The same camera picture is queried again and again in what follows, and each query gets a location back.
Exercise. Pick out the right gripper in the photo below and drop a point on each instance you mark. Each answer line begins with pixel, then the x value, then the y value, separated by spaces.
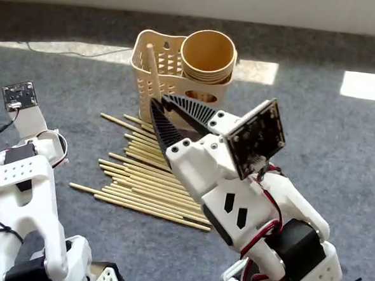
pixel 232 194

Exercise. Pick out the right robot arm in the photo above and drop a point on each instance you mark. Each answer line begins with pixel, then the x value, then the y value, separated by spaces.
pixel 305 246

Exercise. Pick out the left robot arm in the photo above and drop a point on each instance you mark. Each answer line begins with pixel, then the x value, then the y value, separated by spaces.
pixel 29 181

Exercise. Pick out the cream plastic basket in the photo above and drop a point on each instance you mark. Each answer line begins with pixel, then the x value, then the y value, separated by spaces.
pixel 149 81

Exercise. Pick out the wooden chopstick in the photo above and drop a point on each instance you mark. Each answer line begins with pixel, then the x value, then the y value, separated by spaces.
pixel 142 145
pixel 137 120
pixel 142 154
pixel 128 123
pixel 139 200
pixel 134 181
pixel 153 68
pixel 158 198
pixel 140 186
pixel 125 173
pixel 135 162
pixel 146 192
pixel 123 205
pixel 86 189
pixel 139 140
pixel 125 168

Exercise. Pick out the brown paper cup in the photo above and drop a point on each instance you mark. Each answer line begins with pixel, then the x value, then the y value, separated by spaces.
pixel 207 80
pixel 207 77
pixel 208 54

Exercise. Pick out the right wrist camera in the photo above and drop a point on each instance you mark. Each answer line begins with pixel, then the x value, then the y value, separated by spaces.
pixel 257 138

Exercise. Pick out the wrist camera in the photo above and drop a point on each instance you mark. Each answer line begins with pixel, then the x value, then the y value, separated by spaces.
pixel 257 138
pixel 20 95

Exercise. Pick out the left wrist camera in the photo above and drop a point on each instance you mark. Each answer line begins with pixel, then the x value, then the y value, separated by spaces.
pixel 20 95

